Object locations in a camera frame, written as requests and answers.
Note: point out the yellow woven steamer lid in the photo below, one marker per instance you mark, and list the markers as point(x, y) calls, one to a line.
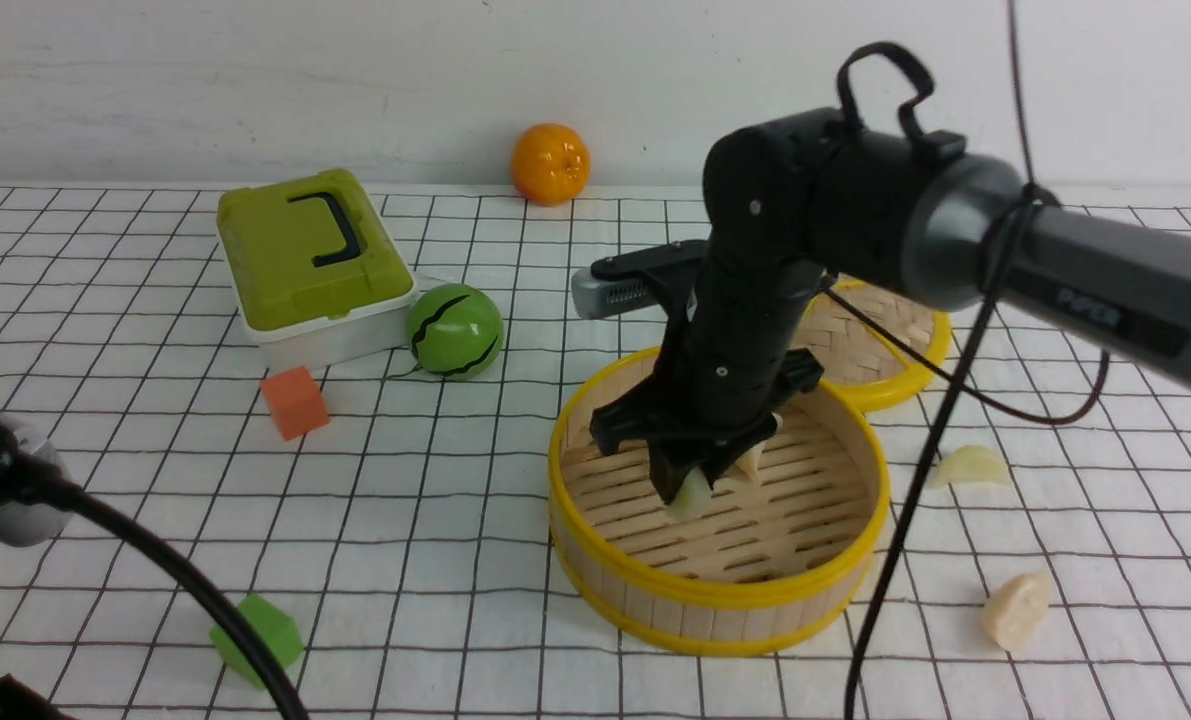
point(869, 371)

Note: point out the yellow bamboo steamer tray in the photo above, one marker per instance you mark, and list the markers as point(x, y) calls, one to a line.
point(765, 565)

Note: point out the green toy watermelon ball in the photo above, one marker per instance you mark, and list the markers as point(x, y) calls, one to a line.
point(455, 332)

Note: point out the orange foam cube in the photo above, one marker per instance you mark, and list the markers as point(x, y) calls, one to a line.
point(295, 402)

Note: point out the green lidded white box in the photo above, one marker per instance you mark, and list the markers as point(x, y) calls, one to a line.
point(317, 278)

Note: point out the greenish dumpling bottom edge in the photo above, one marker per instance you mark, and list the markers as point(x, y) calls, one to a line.
point(692, 497)

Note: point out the cream dumpling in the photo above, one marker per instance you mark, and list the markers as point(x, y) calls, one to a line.
point(1013, 614)

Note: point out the white dumpling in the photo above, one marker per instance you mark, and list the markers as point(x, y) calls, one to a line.
point(748, 464)

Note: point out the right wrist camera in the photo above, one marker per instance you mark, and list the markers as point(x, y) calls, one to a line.
point(661, 275)

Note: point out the pale green dumpling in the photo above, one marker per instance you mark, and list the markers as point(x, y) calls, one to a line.
point(970, 464)

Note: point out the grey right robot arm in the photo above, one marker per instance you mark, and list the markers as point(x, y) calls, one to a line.
point(920, 216)

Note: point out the white grid tablecloth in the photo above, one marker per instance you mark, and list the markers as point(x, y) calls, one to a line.
point(409, 538)

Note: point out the orange fruit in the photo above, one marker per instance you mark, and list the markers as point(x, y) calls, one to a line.
point(550, 164)

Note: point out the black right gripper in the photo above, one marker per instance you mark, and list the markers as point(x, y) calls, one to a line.
point(725, 363)

